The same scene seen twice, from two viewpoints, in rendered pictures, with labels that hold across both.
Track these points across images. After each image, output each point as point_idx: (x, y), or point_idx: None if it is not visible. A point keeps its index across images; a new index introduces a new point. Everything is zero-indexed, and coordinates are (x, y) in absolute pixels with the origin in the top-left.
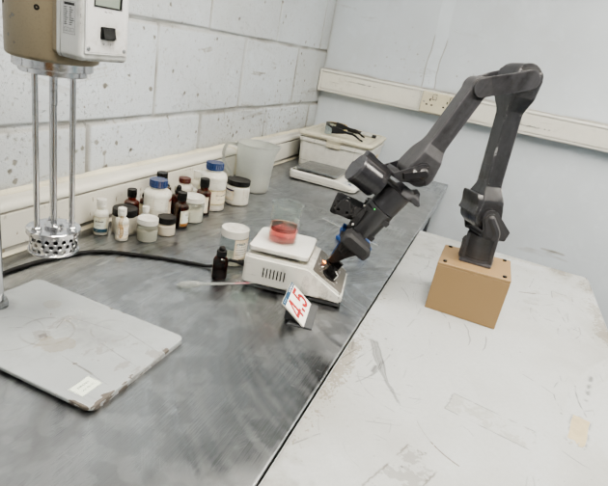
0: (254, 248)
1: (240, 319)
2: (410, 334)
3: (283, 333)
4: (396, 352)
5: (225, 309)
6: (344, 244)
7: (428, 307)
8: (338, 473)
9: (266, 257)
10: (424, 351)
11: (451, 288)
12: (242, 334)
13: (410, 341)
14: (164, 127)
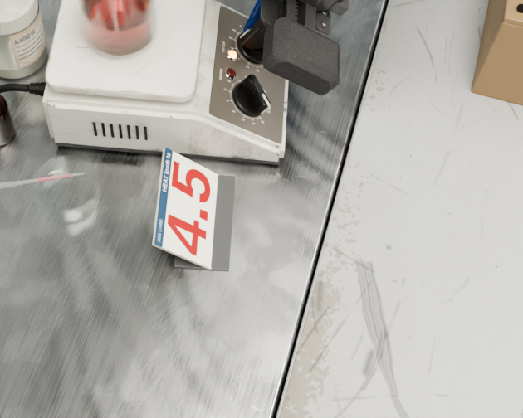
0: (58, 89)
1: (72, 283)
2: (441, 211)
3: (169, 302)
4: (412, 289)
5: (33, 255)
6: (273, 73)
7: (478, 93)
8: None
9: (95, 103)
10: (471, 266)
11: None
12: (85, 334)
13: (442, 240)
14: None
